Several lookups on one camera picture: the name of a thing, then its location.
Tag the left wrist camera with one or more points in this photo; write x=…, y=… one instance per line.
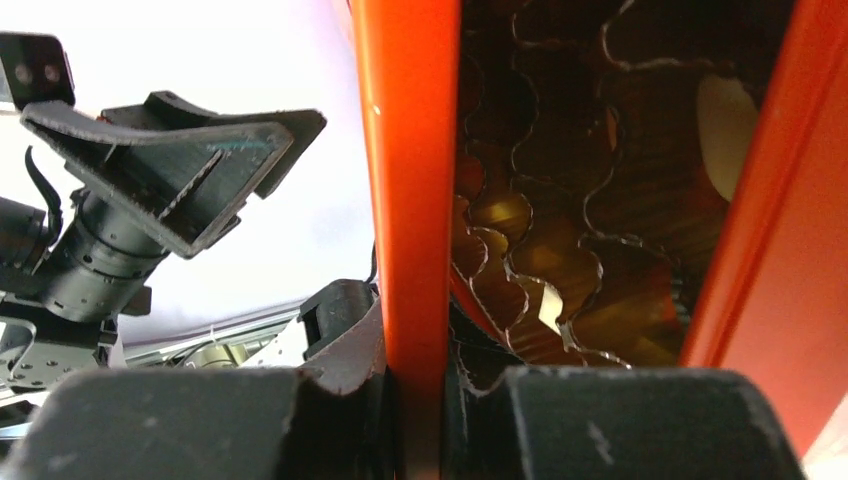
x=34, y=68

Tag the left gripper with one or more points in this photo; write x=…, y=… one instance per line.
x=183, y=188

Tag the orange box lid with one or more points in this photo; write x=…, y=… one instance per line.
x=407, y=58

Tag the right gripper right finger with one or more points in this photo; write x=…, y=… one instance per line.
x=507, y=420

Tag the white oval chocolate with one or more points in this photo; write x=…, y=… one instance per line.
x=727, y=118

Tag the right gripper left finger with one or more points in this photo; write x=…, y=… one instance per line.
x=323, y=420

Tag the orange chocolate box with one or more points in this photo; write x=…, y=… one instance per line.
x=586, y=231

